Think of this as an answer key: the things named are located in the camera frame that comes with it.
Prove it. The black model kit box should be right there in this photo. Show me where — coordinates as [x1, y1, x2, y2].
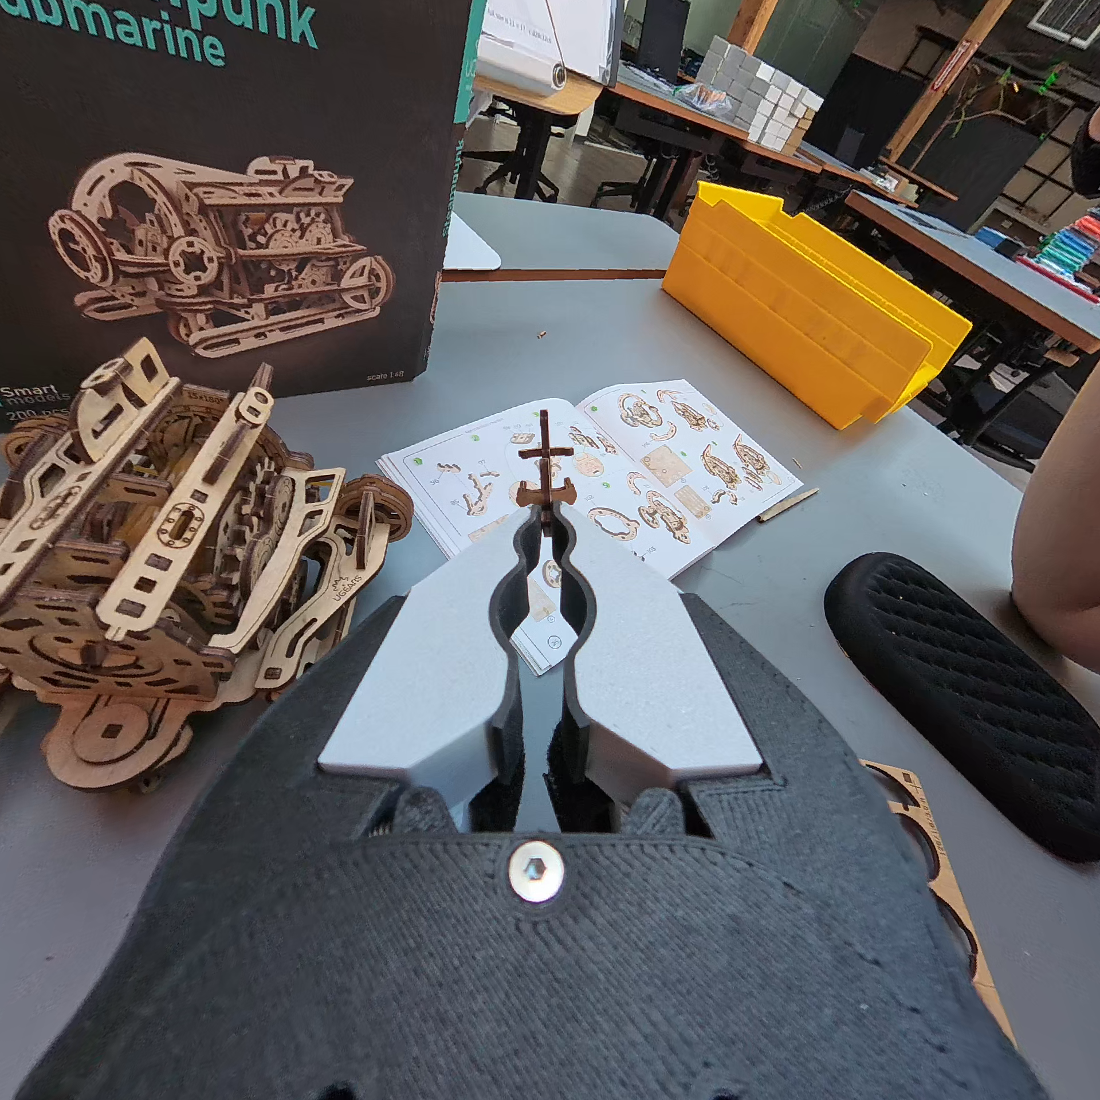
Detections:
[0, 0, 486, 431]

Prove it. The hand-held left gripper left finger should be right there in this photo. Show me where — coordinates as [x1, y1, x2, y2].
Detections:
[319, 508, 550, 832]

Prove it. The yellow plastic bin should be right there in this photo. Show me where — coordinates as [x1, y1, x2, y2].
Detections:
[661, 180, 974, 431]

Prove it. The stack of coloured packets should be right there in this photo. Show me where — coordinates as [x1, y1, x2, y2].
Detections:
[1018, 206, 1100, 304]

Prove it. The wooden submarine model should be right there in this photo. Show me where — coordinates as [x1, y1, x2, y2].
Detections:
[0, 337, 415, 796]

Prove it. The wooden beam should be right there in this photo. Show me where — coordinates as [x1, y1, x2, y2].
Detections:
[885, 0, 1014, 164]

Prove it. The wooden edged table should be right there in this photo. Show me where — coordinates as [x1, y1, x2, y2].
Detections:
[847, 191, 1100, 470]
[601, 67, 847, 224]

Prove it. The plywood parts sheet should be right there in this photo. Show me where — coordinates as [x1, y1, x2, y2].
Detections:
[859, 759, 1020, 1047]

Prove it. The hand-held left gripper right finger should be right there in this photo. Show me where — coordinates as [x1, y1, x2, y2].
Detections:
[546, 504, 765, 832]

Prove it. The instruction booklet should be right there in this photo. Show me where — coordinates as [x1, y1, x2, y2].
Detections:
[377, 379, 805, 677]

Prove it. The black monitor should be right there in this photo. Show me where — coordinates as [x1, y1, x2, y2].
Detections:
[623, 0, 690, 84]

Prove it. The small wooden stick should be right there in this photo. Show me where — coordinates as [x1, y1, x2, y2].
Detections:
[756, 486, 819, 524]

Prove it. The black mesh pad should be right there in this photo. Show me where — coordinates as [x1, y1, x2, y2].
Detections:
[823, 552, 1100, 863]

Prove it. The stack of white boxes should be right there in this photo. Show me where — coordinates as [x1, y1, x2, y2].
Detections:
[694, 36, 827, 156]

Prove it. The small dark wooden model part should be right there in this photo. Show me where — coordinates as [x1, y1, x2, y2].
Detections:
[515, 410, 575, 537]

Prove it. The person's right forearm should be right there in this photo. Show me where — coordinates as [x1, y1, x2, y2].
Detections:
[1011, 411, 1100, 675]

